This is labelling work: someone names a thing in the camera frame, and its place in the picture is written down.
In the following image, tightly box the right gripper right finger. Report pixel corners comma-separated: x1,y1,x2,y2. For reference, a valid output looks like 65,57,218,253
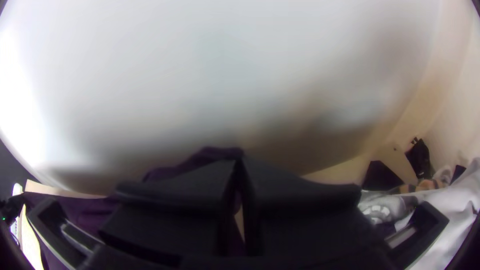
239,154,395,270

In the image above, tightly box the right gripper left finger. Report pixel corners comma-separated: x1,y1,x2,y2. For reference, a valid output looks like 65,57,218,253
98,158,242,264

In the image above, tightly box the heap of clothes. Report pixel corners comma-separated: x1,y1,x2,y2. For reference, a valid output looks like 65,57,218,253
356,157,480,270

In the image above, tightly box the black t-shirt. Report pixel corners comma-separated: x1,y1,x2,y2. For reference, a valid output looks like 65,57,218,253
22,146,247,270

